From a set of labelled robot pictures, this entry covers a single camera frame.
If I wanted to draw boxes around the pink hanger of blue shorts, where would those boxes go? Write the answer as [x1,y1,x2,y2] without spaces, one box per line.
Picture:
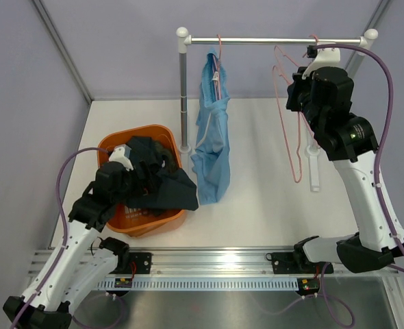
[211,34,223,101]

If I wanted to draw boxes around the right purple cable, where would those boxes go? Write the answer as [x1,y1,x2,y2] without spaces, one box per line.
[256,41,404,326]

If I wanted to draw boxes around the light blue shorts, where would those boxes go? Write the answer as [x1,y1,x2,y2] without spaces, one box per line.
[191,48,231,205]

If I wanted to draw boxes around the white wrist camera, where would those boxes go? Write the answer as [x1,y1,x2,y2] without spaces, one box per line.
[303,46,340,79]
[108,144,134,171]

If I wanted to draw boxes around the purple cable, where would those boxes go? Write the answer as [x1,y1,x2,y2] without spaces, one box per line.
[8,147,129,329]
[256,41,404,326]

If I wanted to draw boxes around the orange plastic laundry basket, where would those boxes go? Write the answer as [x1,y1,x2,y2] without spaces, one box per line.
[99,124,186,238]

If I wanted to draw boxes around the white metal clothes rack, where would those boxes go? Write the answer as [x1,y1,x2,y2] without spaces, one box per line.
[174,27,380,193]

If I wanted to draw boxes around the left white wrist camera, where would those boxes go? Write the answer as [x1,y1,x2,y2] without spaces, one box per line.
[108,144,134,171]

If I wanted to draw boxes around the dark navy shorts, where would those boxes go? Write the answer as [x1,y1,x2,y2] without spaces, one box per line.
[124,136,199,216]

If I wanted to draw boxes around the slotted grey cable duct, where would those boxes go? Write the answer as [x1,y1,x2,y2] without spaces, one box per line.
[94,277,319,291]

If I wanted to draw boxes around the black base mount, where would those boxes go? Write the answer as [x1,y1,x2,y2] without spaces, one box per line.
[110,252,152,275]
[265,252,325,274]

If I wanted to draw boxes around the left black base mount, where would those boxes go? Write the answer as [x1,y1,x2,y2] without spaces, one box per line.
[110,252,152,275]

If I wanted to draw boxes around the pink hanger of green shorts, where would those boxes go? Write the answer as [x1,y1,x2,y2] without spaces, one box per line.
[273,45,300,84]

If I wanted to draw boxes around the olive green shorts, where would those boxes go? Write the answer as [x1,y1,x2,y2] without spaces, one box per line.
[154,141,179,173]

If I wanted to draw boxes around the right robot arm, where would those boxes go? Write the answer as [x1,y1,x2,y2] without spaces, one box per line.
[286,66,404,273]

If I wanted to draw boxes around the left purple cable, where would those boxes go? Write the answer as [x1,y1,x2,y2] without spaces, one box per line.
[8,147,129,329]

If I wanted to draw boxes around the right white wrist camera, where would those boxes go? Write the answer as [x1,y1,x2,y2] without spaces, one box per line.
[303,46,340,79]

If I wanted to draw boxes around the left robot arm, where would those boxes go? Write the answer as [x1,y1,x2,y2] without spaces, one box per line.
[3,160,150,328]

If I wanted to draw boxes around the pink hanger of navy shorts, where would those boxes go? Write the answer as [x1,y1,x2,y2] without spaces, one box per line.
[271,65,303,184]

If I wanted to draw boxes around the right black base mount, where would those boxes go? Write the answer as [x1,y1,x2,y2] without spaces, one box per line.
[265,252,325,274]

